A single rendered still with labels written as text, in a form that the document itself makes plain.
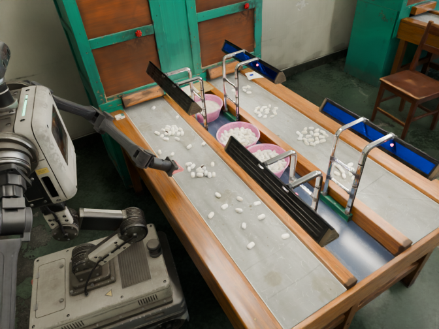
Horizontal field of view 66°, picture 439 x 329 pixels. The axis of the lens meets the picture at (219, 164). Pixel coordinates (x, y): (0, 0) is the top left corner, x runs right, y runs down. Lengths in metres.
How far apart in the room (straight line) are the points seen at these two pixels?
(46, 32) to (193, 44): 1.22
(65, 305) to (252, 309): 0.94
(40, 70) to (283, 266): 2.53
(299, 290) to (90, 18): 1.85
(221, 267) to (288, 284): 0.28
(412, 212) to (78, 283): 1.63
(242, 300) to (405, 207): 0.91
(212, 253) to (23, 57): 2.32
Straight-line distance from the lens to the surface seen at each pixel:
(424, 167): 1.55
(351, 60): 4.54
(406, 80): 3.59
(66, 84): 3.33
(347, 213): 1.75
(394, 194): 1.88
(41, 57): 3.22
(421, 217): 1.82
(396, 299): 2.42
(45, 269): 2.07
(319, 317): 1.42
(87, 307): 1.85
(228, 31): 2.70
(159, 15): 2.41
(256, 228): 1.60
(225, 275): 1.44
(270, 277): 1.46
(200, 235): 1.56
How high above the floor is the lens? 2.00
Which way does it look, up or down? 41 degrees down
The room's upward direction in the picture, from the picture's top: 5 degrees counter-clockwise
